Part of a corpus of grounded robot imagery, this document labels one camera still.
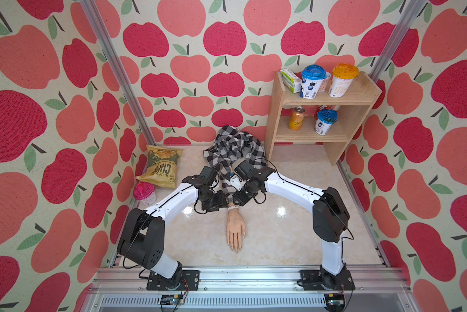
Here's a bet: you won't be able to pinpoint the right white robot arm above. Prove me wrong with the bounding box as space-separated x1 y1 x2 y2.
229 168 356 293

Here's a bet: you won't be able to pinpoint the orange lid cup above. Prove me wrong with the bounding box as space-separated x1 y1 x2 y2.
328 63 360 98

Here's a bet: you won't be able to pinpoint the black white plaid shirt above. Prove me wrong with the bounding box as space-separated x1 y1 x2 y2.
204 126 267 205

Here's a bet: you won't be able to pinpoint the blue lid cup upper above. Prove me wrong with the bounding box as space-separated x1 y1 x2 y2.
300 65 327 100

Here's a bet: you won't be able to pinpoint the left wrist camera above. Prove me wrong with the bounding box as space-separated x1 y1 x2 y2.
199 166 217 187

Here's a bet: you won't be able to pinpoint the orange soda can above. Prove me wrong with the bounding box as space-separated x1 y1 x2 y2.
289 106 306 131

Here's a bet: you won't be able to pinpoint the small white pink cup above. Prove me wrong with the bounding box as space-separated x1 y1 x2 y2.
317 71 332 93

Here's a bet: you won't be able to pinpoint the green white carton box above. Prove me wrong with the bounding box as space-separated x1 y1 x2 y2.
280 68 302 94

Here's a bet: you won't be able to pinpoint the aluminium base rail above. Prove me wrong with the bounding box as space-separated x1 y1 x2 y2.
80 265 420 311

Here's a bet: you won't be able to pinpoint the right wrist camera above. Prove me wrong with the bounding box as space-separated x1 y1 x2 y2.
234 160 257 181

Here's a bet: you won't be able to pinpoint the blue lid cup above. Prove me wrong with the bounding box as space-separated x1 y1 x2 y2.
315 109 338 136
300 65 327 100

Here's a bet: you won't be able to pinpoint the blue lid cup lower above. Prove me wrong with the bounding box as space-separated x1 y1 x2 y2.
315 109 338 136

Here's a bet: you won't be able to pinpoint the pink lid container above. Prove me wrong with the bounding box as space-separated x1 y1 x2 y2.
133 181 157 207

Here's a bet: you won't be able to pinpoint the wooden two-tier shelf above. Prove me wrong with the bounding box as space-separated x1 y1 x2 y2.
264 72 382 165

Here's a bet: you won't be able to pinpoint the mannequin hand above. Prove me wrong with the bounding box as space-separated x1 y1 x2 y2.
226 209 247 253

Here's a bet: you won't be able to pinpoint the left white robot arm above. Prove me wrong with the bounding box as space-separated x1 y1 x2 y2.
117 175 228 290

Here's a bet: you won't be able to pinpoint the green chips bag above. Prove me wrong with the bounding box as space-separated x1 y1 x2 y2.
136 145 183 189

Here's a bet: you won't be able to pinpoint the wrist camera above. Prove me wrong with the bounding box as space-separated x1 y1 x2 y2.
199 166 217 187
234 160 257 181

